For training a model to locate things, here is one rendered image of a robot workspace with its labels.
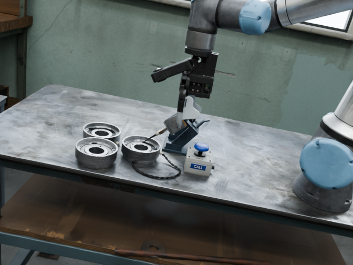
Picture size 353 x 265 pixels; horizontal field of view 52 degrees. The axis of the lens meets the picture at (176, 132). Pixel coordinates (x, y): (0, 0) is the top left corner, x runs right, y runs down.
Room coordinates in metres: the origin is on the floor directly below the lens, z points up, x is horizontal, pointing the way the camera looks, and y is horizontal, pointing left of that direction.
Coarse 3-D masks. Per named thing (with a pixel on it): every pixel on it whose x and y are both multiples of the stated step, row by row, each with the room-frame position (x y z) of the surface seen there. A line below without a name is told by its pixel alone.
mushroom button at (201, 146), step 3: (195, 144) 0.87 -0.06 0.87; (198, 144) 0.87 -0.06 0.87; (201, 144) 0.87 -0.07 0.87; (204, 144) 0.88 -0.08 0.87; (195, 147) 0.86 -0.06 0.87; (198, 147) 0.86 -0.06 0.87; (201, 147) 0.86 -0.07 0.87; (204, 147) 0.86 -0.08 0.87; (207, 147) 0.87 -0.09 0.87; (201, 150) 0.85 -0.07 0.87; (204, 150) 0.86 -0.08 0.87; (207, 150) 0.86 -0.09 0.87; (201, 153) 0.87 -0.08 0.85
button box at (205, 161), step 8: (192, 152) 0.88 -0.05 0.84; (208, 152) 0.90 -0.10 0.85; (192, 160) 0.84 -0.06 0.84; (200, 160) 0.84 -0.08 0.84; (208, 160) 0.85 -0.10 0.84; (184, 168) 0.84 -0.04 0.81; (192, 168) 0.84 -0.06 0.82; (200, 168) 0.84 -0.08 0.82; (208, 168) 0.84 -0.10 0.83; (208, 176) 0.84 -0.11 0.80
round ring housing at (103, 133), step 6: (84, 126) 0.91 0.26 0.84; (90, 126) 0.95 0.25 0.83; (96, 126) 0.96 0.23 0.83; (102, 126) 0.97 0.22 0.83; (108, 126) 0.97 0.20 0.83; (114, 126) 0.96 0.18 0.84; (84, 132) 0.88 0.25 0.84; (96, 132) 0.93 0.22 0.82; (102, 132) 0.94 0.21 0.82; (108, 132) 0.93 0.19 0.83; (120, 132) 0.92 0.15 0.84; (108, 138) 0.87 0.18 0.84; (114, 138) 0.89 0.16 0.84
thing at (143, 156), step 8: (128, 136) 0.91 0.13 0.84; (136, 136) 0.92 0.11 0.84; (144, 136) 0.93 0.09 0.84; (136, 144) 0.89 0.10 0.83; (144, 144) 0.90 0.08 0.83; (152, 144) 0.91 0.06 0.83; (128, 152) 0.83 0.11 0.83; (136, 152) 0.83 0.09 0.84; (144, 152) 0.83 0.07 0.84; (152, 152) 0.84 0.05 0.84; (128, 160) 0.84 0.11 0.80; (136, 160) 0.83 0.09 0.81; (144, 160) 0.83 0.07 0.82; (152, 160) 0.85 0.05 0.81
